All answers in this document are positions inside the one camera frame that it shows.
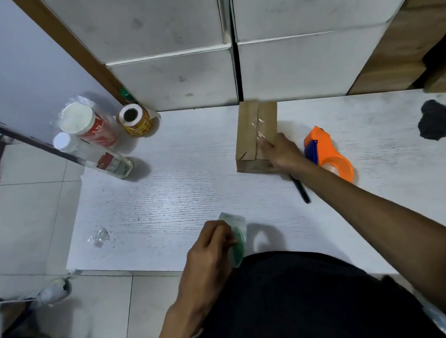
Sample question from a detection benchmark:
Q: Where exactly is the small brown cardboard box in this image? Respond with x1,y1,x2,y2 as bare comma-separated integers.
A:
229,97,286,178

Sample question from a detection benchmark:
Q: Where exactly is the person's left hand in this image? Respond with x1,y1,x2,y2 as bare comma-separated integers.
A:
170,218,246,313

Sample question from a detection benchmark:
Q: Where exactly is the crumpled clear plastic scrap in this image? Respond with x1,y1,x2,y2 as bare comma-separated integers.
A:
86,226,112,250

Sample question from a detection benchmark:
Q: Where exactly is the brown wooden door frame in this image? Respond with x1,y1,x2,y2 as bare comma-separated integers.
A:
11,0,133,117

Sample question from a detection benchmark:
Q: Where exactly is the black pen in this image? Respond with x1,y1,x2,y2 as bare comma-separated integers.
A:
290,172,312,206

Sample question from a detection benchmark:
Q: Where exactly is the wrapped paper cup stack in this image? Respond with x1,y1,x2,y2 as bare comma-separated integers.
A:
50,92,121,154

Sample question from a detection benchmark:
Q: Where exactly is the clear green-tinted plastic packet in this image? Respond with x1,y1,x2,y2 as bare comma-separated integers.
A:
217,210,252,270

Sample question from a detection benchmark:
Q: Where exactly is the dark grey cloth lump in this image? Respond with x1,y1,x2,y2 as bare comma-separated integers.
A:
415,98,446,143

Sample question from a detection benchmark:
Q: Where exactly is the clear plastic bottle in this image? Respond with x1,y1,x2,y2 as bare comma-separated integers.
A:
51,124,135,187

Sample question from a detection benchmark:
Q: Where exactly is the clear plastic wrap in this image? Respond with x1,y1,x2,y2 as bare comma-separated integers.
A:
413,286,446,338

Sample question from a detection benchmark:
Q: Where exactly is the person's left forearm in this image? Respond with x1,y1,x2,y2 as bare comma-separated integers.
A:
135,293,226,338

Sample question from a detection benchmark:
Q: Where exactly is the orange tape dispenser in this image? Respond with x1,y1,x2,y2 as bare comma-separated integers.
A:
301,121,357,188

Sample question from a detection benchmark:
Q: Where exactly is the person's right hand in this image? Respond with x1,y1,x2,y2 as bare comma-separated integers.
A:
256,129,309,180

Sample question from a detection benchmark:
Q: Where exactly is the person's black shirt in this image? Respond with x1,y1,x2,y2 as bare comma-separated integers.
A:
166,233,446,338

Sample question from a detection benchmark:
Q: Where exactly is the person's right forearm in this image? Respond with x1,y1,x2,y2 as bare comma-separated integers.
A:
289,142,446,338

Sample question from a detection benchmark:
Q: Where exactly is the yellow label roll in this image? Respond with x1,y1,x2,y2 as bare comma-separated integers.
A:
115,100,159,140

